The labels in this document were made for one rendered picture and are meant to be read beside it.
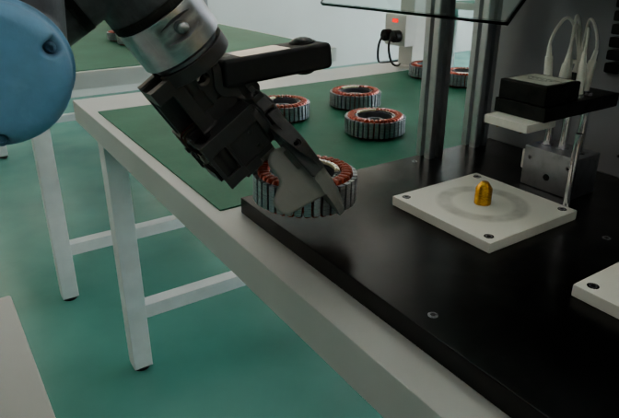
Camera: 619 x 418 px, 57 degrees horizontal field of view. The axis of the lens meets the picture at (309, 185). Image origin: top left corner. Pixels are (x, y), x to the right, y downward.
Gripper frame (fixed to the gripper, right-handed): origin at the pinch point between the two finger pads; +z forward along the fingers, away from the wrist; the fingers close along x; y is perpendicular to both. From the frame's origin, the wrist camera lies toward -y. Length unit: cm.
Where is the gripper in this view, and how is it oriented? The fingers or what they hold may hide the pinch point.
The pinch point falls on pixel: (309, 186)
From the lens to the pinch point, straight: 61.3
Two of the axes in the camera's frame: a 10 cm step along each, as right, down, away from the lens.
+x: 5.5, 3.1, -7.8
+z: 4.6, 6.6, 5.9
